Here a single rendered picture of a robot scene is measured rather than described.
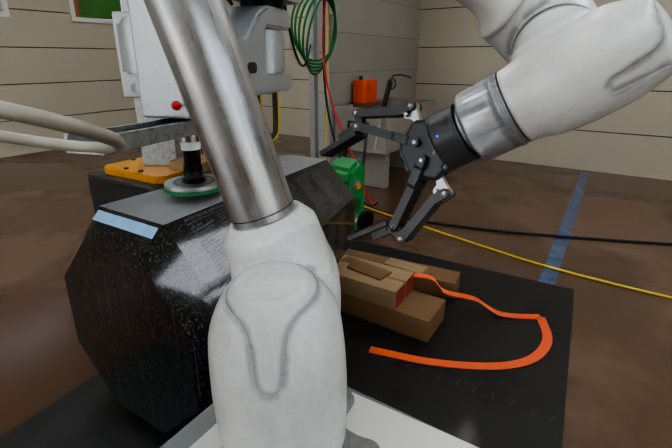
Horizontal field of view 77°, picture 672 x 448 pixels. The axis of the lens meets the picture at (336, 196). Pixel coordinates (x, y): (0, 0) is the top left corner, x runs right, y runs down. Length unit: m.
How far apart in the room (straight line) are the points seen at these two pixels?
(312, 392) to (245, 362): 0.08
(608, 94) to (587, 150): 5.68
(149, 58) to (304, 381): 1.26
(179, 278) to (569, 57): 1.18
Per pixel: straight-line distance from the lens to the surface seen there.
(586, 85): 0.48
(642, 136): 6.14
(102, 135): 0.98
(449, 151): 0.52
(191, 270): 1.38
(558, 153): 6.20
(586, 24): 0.50
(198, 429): 0.77
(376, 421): 0.71
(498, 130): 0.50
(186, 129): 1.51
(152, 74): 1.56
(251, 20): 1.90
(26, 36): 7.79
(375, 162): 4.60
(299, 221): 0.63
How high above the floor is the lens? 1.34
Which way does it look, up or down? 18 degrees down
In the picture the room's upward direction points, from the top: straight up
